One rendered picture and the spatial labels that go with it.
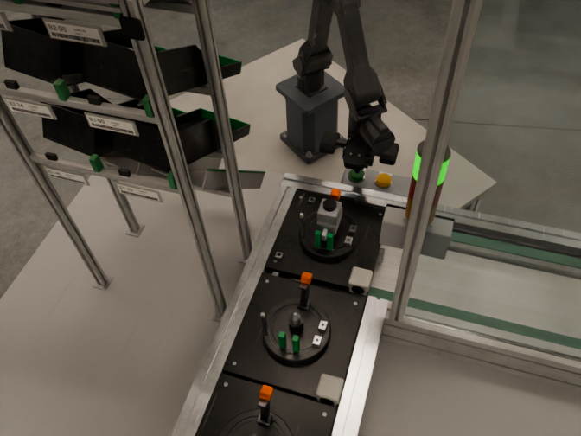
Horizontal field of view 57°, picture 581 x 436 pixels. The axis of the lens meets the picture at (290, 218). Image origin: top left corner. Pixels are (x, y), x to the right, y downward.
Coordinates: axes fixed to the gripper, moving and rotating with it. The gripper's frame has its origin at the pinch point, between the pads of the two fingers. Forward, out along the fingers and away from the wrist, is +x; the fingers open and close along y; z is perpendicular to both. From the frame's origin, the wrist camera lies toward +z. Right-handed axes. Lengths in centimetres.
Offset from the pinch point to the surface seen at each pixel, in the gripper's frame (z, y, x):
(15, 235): -10, -163, 101
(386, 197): 4.6, 8.7, 5.6
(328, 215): 23.8, -1.4, -6.6
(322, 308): 39.6, 1.8, 4.9
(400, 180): -2.0, 11.0, 5.6
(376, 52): -194, -28, 100
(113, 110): 43, -30, -45
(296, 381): 57, 1, 5
